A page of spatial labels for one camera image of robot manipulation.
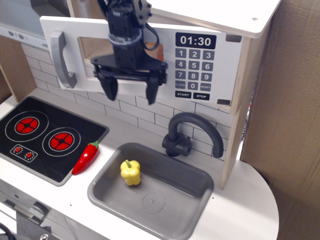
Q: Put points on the white wooden microwave cabinet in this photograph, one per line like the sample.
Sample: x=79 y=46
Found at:
x=249 y=18

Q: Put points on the brown cardboard box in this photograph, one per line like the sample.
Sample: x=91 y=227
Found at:
x=282 y=141

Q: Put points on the black toy stovetop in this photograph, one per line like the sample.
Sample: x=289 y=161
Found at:
x=46 y=140

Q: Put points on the grey range hood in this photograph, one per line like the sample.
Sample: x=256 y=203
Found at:
x=20 y=19

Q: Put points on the white toy microwave door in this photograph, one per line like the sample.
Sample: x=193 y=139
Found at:
x=201 y=63

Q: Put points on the orange glass bowl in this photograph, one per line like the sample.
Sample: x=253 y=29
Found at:
x=157 y=53

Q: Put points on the grey toy sink basin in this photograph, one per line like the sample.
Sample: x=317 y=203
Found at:
x=167 y=203

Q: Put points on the black metal base plate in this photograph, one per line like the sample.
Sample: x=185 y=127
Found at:
x=26 y=229

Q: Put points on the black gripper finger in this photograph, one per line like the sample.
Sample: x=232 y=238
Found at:
x=109 y=85
x=151 y=90

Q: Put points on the grey oven knob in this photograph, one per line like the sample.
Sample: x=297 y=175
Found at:
x=38 y=211

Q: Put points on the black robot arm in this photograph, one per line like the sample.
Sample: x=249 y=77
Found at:
x=124 y=17

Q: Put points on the yellow toy bell pepper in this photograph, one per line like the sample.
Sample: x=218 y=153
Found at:
x=130 y=172

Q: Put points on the red toy chili pepper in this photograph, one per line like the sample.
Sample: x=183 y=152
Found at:
x=87 y=156

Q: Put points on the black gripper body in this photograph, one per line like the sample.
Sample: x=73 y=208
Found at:
x=129 y=61

